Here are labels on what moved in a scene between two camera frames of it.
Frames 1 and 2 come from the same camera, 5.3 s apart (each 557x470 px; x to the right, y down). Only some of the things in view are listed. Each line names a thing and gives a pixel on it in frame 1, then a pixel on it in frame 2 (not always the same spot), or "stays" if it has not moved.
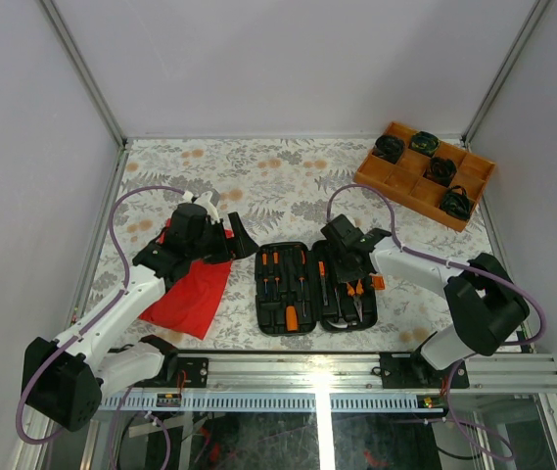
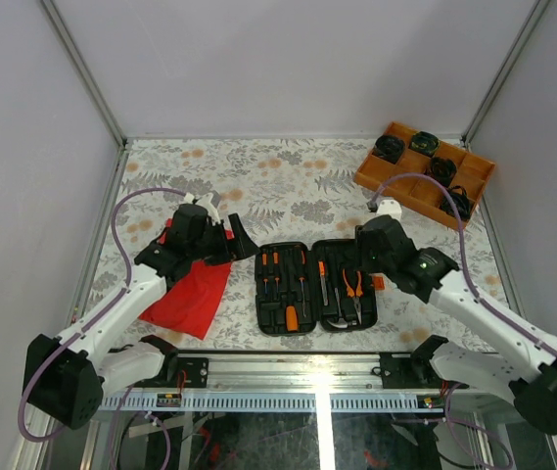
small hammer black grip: (341, 323) stays
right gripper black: (342, 275) -> (362, 247)
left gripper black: (243, 242) stays
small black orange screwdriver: (276, 271) stays
